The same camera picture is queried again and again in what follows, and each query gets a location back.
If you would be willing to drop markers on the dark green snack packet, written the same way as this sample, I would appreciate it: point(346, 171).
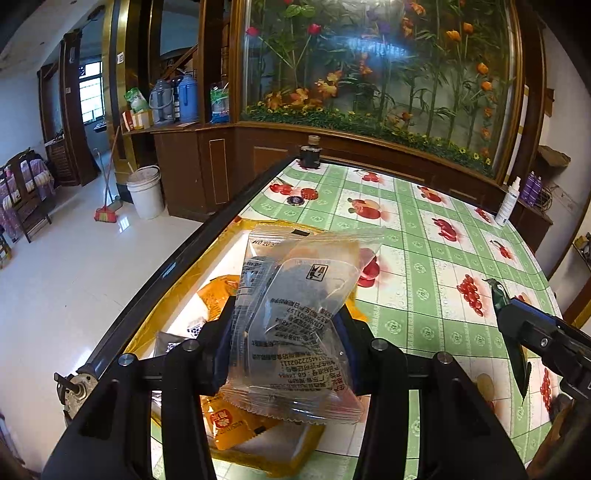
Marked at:
point(519, 369)

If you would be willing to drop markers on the small white candy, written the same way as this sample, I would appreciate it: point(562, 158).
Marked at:
point(194, 330)

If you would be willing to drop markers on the orange box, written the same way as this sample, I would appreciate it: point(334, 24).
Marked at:
point(138, 120)

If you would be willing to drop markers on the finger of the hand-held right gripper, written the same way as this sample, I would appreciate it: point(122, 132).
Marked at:
point(535, 310)
point(526, 332)

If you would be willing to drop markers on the dark wooden chair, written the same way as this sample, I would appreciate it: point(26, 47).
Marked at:
point(27, 203)

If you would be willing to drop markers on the purple spray can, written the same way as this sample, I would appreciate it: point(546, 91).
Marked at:
point(535, 190)
point(525, 189)

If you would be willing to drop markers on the wooden cabinet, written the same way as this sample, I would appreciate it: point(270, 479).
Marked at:
point(184, 170)

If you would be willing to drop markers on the window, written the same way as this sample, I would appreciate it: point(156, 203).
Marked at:
point(92, 97)

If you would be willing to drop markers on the white spray bottle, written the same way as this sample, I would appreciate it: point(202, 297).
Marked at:
point(507, 205)

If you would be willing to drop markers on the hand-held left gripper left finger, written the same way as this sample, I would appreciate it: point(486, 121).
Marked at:
point(214, 364)

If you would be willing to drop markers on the brown rock ornament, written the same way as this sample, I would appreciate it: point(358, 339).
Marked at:
point(554, 157)

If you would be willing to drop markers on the brown woven basket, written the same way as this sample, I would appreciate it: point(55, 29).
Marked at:
point(60, 161)

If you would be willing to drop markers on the person's right hand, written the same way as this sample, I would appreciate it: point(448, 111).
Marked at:
point(561, 429)

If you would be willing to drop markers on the clear packet of dark seeds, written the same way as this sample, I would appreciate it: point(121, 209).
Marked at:
point(295, 314)

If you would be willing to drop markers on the white plastic bucket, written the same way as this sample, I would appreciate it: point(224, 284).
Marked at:
point(147, 196)

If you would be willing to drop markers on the green fruit print tablecloth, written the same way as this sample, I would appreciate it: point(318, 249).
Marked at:
point(415, 258)

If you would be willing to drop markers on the dark silver foil packet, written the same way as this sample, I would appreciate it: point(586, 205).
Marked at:
point(168, 344)

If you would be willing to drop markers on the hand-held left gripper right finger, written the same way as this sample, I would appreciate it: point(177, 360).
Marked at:
point(360, 360)

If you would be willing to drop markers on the green white bag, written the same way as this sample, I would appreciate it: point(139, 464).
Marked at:
point(137, 100)

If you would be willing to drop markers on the orange packet round brown logo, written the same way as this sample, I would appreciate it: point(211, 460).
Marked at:
point(231, 429)

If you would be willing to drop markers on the small dark round cap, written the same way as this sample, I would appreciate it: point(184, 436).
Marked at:
point(294, 200)

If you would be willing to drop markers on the white foam box yellow tape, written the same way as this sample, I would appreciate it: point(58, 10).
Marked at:
point(221, 258)

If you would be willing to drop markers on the small orange snack packet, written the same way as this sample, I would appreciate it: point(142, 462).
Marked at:
point(219, 295)

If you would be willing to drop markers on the checked purple cloth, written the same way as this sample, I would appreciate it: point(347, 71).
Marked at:
point(41, 177)

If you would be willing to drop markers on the blue thermos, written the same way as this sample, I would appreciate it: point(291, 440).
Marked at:
point(188, 99)

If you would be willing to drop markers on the small dark jar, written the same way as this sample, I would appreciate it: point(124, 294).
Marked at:
point(309, 157)

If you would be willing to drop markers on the glass flower display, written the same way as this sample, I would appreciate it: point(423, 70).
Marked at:
point(369, 69)

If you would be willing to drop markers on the grey thermos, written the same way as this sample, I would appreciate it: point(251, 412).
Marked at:
point(161, 104)

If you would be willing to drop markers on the red broom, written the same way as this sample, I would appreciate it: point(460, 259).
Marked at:
point(107, 216)

